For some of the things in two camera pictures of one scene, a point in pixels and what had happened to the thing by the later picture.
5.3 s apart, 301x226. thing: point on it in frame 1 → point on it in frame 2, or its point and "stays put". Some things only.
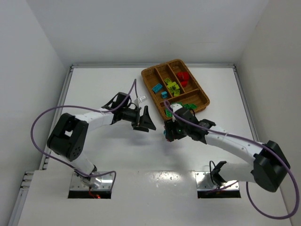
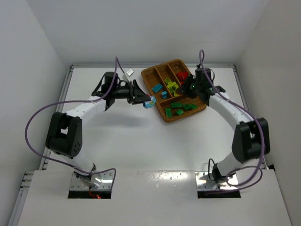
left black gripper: (138, 117) → (131, 92)
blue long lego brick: (157, 87) stays put
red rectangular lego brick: (183, 76) stays put
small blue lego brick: (164, 94) stays put
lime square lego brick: (167, 80) stays put
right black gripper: (170, 131) → (191, 87)
